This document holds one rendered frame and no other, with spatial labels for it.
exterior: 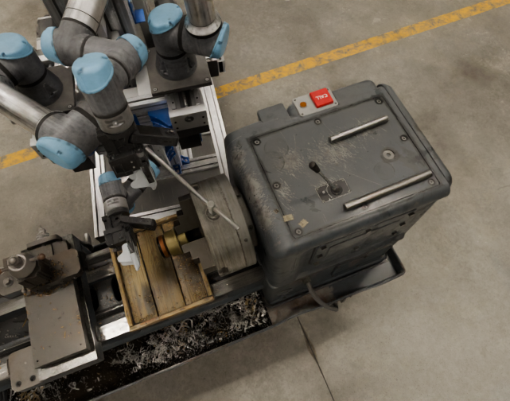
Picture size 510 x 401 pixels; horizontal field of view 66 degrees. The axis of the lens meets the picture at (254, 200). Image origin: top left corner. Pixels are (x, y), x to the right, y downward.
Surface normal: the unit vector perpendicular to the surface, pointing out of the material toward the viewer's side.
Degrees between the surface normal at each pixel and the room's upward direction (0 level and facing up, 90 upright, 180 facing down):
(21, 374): 0
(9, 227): 0
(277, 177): 0
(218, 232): 29
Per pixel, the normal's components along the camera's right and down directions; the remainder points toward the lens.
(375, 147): -0.01, -0.42
